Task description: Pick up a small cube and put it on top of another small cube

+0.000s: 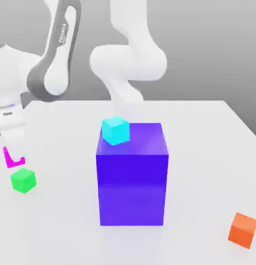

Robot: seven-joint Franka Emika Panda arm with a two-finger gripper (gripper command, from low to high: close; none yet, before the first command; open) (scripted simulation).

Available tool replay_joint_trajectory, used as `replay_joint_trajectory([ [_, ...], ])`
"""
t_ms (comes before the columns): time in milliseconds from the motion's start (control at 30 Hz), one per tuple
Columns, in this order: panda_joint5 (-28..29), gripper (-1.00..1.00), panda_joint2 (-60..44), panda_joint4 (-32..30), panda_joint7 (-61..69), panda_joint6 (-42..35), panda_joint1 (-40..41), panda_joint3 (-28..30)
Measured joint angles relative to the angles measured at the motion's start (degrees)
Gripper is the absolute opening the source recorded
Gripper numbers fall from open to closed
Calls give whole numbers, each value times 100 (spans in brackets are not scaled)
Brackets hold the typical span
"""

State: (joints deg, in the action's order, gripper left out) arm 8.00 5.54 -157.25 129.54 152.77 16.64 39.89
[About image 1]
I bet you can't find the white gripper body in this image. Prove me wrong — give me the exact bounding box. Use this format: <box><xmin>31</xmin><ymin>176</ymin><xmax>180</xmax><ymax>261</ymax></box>
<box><xmin>0</xmin><ymin>107</ymin><xmax>25</xmax><ymax>137</ymax></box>

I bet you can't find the small green cube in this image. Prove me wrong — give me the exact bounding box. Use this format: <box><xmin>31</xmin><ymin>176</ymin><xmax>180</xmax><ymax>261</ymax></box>
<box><xmin>10</xmin><ymin>168</ymin><xmax>37</xmax><ymax>194</ymax></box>

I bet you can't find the small cyan cube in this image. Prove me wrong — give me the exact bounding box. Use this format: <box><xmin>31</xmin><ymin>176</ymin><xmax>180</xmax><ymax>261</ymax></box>
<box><xmin>101</xmin><ymin>115</ymin><xmax>131</xmax><ymax>146</ymax></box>

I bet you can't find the small orange cube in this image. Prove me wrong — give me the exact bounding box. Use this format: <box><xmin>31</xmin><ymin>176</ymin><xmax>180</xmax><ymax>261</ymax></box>
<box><xmin>228</xmin><ymin>212</ymin><xmax>256</xmax><ymax>249</ymax></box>

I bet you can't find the large purple box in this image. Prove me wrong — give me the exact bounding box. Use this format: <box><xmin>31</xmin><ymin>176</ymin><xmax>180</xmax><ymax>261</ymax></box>
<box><xmin>96</xmin><ymin>122</ymin><xmax>170</xmax><ymax>227</ymax></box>

